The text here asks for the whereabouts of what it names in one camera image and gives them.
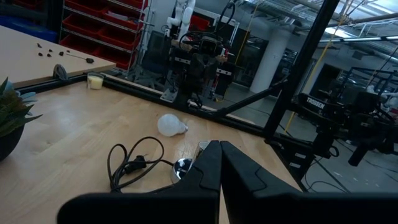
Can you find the chrome lamp base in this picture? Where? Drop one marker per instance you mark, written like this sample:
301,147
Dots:
180,169

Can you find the neighbour station robot arm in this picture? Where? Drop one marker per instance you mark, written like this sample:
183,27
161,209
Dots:
314,104

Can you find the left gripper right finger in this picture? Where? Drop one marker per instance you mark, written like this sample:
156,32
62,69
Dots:
280,208

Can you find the light wooden desk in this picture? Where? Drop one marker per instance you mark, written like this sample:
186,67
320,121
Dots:
31,68

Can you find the red storage bins shelf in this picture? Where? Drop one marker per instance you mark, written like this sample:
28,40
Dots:
93,25

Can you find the black hex key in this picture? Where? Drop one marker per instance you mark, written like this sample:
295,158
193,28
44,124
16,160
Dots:
77,56

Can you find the small black knob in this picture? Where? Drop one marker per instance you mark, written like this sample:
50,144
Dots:
90,60

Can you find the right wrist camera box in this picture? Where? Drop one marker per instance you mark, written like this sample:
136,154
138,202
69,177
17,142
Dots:
208,46

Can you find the black aluminium table frame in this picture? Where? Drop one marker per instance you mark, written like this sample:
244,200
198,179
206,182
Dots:
298,77

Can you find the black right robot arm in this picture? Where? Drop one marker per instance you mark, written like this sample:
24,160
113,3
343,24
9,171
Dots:
183,67

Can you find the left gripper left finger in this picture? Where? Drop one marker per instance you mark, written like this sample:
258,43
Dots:
155,208

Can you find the blue storage bins shelf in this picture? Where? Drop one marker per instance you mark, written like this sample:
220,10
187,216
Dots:
28,29

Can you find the white round pillar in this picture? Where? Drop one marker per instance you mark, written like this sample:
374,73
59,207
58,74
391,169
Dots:
270,62

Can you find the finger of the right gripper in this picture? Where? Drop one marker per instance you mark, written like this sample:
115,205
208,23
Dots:
211,73
197,73

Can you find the succulent plant in black pot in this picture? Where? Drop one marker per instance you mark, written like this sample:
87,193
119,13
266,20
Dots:
9,124

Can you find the white lightbulb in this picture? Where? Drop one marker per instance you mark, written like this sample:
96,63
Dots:
169,125

